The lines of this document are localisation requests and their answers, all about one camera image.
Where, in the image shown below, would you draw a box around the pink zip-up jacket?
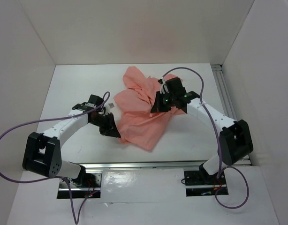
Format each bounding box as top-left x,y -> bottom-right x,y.
114,66 -> 185,152

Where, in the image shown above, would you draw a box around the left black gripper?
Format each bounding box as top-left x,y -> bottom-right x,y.
90,112 -> 121,139

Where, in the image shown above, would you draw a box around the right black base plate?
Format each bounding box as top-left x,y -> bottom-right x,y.
181,171 -> 228,197

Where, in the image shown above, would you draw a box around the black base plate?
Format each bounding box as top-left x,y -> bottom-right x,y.
57,171 -> 102,199
181,171 -> 228,197

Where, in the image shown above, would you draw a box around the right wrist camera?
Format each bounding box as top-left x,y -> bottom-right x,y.
158,78 -> 169,94

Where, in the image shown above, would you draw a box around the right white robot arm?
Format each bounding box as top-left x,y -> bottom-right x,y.
151,77 -> 253,184

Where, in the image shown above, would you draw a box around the front aluminium rail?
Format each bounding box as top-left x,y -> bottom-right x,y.
81,160 -> 204,170

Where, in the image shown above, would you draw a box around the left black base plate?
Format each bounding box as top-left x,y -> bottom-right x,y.
57,171 -> 102,199

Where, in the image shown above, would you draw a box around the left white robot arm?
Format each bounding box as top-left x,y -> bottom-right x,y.
23,103 -> 121,187

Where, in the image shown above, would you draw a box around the right side aluminium rails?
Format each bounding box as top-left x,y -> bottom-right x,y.
211,65 -> 253,166

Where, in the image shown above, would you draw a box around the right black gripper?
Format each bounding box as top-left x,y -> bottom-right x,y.
152,90 -> 176,112

